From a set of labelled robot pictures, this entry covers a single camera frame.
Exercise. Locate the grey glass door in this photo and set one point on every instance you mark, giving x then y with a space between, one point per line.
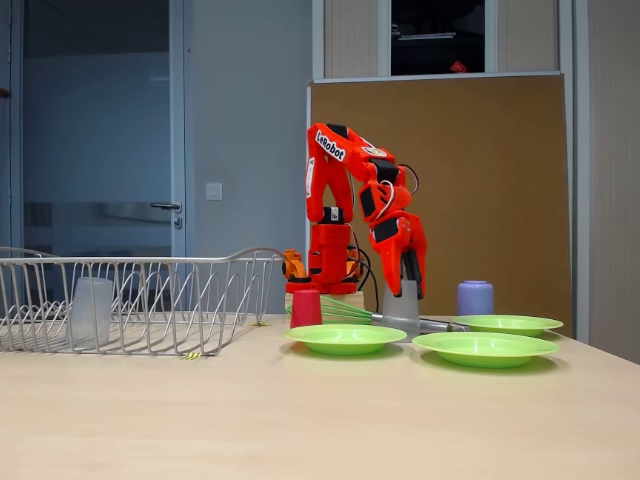
100 90

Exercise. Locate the purple plastic mug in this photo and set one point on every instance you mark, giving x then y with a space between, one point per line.
475 299

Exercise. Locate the red plastic cup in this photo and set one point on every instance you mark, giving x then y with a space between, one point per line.
306 310

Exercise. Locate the yellow black striped tape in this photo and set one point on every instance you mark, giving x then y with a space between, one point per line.
191 355

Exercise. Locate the red robot arm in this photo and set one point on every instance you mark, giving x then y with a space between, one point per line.
325 175

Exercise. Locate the wooden base block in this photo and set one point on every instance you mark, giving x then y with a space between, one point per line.
350 300

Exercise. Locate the small red object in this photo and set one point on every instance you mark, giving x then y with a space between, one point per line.
456 66

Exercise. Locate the green plastic plate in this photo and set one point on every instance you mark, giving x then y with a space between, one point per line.
485 347
505 324
345 337

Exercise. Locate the white light switch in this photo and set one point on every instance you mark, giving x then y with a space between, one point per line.
214 191

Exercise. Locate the brown partition board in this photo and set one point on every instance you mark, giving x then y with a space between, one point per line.
475 175

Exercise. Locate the grey translucent plastic cup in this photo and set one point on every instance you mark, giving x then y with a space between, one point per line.
90 312
400 312

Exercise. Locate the orange table clamp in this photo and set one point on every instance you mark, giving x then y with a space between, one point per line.
294 264

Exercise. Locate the grey cabinet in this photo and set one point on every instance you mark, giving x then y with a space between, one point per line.
350 35

